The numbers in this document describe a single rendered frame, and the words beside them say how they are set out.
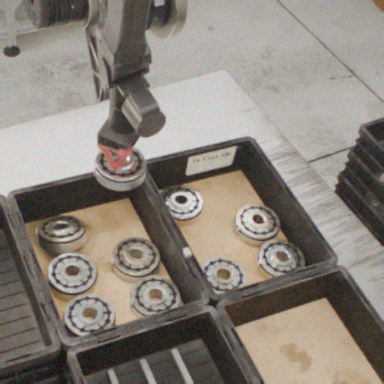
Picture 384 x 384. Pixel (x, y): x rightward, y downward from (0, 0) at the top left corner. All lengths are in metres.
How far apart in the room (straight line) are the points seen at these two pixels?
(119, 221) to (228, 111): 0.66
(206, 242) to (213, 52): 2.06
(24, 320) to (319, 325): 0.61
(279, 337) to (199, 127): 0.78
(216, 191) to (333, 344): 0.46
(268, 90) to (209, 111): 1.31
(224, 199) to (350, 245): 0.37
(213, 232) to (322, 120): 1.78
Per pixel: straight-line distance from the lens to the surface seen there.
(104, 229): 1.51
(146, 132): 1.17
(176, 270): 1.40
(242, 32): 3.66
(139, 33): 1.08
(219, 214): 1.58
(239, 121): 2.02
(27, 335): 1.36
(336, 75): 3.54
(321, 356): 1.42
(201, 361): 1.35
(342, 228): 1.82
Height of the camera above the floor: 2.00
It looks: 52 degrees down
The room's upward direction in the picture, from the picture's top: 8 degrees clockwise
